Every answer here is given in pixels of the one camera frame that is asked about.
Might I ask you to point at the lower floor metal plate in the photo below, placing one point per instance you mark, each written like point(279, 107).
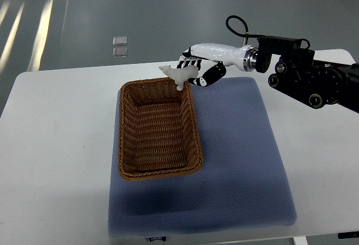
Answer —
point(120, 52)

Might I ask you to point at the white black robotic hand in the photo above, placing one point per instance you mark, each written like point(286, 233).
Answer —
point(244, 58)

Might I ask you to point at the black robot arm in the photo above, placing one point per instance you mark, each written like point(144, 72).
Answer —
point(298, 75)

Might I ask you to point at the upper floor metal plate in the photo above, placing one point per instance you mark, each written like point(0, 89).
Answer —
point(119, 40)

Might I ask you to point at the floor metal plate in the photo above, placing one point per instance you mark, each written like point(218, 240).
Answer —
point(119, 40)
point(120, 52)

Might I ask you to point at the white bear figurine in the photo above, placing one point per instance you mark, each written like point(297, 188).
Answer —
point(180, 75)

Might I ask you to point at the blue textured mat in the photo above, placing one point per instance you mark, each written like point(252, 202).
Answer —
point(241, 184)

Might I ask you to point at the brown wicker basket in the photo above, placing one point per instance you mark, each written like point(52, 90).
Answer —
point(158, 135)

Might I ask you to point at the black desk control panel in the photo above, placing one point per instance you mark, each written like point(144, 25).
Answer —
point(348, 235)

